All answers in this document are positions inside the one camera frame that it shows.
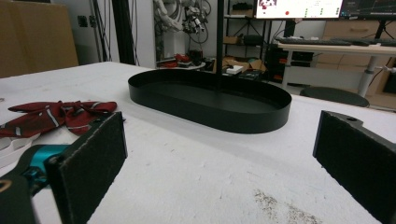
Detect black vertical column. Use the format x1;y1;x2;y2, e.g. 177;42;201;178
111;0;137;66

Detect black metal pole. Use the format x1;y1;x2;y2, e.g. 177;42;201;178
215;0;226;91

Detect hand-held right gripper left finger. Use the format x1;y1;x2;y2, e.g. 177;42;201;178
46;111;129;224

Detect red striped bow tie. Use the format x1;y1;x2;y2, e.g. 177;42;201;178
0;100;119;139

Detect white office desk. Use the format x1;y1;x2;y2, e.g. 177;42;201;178
276;41;396;98

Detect hanging black cables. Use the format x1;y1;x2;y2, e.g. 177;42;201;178
91;0;114;63

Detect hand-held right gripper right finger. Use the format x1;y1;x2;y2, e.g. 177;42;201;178
312;109;396;224

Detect white plastic piece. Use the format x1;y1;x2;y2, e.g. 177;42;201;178
0;133;42;169

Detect brown cardboard sheet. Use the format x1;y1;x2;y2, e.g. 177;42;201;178
0;0;79;79

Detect red object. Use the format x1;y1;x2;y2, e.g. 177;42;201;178
161;52;193;69

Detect black keyboard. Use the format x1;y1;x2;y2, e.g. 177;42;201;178
275;36;353;48

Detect wooden drawer cabinet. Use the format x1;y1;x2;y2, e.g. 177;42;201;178
314;20;396;101

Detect open cardboard box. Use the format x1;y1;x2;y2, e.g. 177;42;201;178
214;55;268;75

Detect black oval tray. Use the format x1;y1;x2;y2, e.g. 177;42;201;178
127;68;293;135

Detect dark computer monitor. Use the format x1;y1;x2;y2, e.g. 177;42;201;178
339;0;396;21

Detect small white box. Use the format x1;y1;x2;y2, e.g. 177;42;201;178
225;64;245;76

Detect bright computer monitor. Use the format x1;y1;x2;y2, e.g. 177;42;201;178
253;0;344;21

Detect black shelf rack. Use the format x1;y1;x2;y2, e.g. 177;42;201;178
223;0;273;74

